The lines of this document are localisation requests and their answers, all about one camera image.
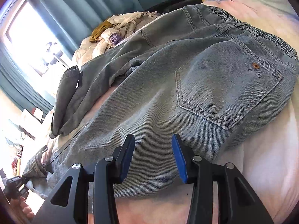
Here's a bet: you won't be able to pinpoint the blue denim jeans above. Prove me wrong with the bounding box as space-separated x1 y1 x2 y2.
23 5 298 198

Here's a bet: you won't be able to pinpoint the pile of beige clothes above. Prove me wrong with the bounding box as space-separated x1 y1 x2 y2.
72 11 160 67

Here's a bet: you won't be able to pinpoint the person's left hand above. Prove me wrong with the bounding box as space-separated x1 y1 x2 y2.
10 196 35 221

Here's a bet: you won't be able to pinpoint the teal curtain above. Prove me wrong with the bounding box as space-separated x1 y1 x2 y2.
1 0 169 113

